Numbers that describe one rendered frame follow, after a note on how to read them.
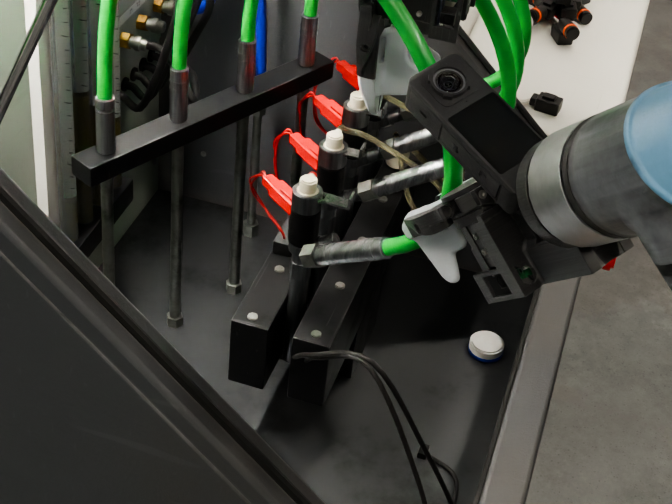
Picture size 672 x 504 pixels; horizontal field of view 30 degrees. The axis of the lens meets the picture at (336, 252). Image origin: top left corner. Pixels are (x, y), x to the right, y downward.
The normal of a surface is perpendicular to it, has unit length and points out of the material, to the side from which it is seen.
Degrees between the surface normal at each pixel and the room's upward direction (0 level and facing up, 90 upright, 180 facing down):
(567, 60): 0
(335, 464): 0
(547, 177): 83
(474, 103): 21
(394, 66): 93
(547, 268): 103
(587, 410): 0
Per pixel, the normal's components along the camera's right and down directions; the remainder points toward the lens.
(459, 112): 0.07, -0.51
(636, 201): -0.73, 0.54
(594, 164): -0.93, 0.06
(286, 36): -0.29, 0.57
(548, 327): 0.09, -0.78
